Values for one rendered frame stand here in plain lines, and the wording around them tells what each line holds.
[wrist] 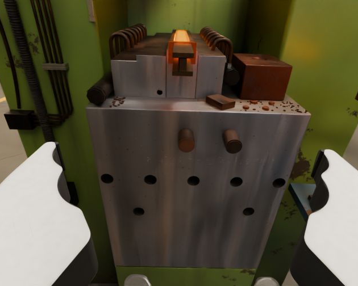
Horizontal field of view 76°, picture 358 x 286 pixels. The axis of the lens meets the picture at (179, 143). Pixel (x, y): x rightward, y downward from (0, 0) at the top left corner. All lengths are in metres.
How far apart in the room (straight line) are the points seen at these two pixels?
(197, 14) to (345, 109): 0.54
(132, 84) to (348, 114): 0.56
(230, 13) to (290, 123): 0.56
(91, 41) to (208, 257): 0.59
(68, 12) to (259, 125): 0.45
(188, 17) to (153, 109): 0.56
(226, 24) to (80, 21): 0.51
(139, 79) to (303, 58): 0.38
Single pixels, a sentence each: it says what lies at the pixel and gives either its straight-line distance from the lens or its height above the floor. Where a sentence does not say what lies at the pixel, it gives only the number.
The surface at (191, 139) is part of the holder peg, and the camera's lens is 0.37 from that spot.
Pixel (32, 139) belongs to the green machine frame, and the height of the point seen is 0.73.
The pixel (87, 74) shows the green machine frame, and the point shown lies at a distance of 0.61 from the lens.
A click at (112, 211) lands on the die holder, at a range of 0.54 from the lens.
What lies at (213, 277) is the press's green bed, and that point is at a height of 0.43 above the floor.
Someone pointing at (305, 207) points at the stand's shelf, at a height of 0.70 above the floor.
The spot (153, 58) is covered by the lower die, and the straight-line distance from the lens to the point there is 0.43.
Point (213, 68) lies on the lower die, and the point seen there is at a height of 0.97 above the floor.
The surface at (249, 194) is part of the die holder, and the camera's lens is 0.51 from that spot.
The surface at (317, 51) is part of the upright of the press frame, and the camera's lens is 0.65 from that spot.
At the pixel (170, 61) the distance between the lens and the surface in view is 0.41.
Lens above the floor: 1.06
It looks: 30 degrees down
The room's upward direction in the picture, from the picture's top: 2 degrees clockwise
